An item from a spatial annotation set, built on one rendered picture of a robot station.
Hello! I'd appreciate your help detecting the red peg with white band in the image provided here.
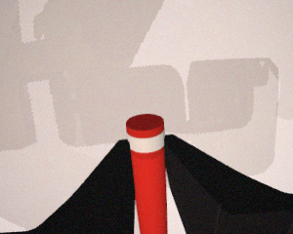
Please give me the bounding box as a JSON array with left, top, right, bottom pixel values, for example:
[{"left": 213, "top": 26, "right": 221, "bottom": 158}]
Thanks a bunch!
[{"left": 126, "top": 114, "right": 169, "bottom": 234}]

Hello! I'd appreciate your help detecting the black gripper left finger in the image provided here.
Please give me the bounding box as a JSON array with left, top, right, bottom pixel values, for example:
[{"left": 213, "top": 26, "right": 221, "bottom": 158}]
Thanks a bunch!
[{"left": 0, "top": 139, "right": 135, "bottom": 234}]

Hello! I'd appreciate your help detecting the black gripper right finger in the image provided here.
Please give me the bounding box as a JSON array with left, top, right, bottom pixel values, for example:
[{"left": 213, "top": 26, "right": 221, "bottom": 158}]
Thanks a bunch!
[{"left": 165, "top": 134, "right": 293, "bottom": 234}]

